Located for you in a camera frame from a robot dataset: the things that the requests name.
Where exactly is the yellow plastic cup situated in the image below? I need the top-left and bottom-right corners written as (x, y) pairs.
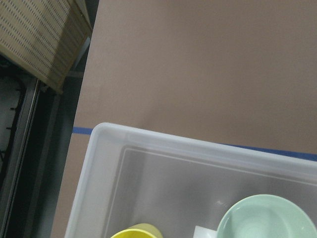
top-left (111, 223), bottom-right (163, 238)

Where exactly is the mint green bowl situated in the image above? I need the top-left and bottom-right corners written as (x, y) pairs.
top-left (216, 194), bottom-right (317, 238)

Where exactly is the clear plastic storage box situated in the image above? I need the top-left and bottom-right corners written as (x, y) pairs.
top-left (65, 123), bottom-right (317, 238)

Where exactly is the white label sticker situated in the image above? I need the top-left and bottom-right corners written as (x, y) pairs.
top-left (193, 226), bottom-right (217, 238)

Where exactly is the perforated beige panel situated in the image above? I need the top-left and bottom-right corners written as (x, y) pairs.
top-left (0, 0), bottom-right (93, 93)

